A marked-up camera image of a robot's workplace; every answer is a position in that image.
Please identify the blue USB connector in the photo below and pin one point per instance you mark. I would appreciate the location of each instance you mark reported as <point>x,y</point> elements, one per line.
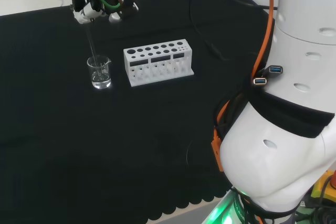
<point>260,81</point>
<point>275,69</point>

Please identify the black bench cloth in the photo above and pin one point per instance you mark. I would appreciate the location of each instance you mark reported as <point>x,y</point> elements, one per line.
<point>78,142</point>

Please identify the yellow stop button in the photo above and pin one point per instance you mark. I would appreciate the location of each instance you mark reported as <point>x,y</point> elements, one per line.
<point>319,188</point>

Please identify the clear glass rod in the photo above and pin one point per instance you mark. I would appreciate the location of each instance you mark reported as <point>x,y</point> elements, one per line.
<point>92,43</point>

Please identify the white test tube rack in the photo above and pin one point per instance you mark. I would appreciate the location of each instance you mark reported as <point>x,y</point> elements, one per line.
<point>157,73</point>

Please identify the clear glass beaker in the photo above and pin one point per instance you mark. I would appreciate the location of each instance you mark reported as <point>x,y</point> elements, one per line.
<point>99,79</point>

